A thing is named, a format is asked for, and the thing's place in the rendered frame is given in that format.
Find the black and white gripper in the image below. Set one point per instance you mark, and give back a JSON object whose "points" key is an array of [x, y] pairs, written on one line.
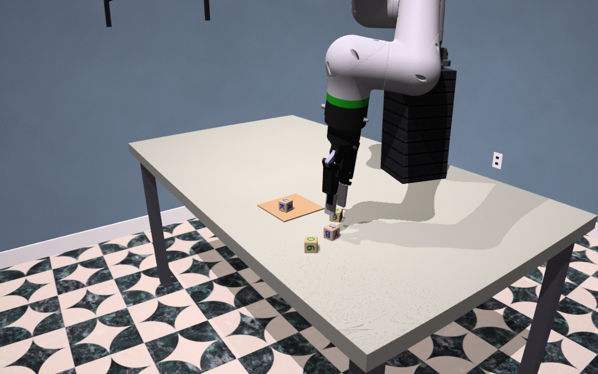
{"points": [[338, 167]]}

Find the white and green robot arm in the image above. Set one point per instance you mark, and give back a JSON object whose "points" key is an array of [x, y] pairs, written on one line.
{"points": [[409, 65]]}

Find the peach flat mat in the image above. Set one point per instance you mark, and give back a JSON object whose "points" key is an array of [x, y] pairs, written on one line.
{"points": [[301, 207]]}

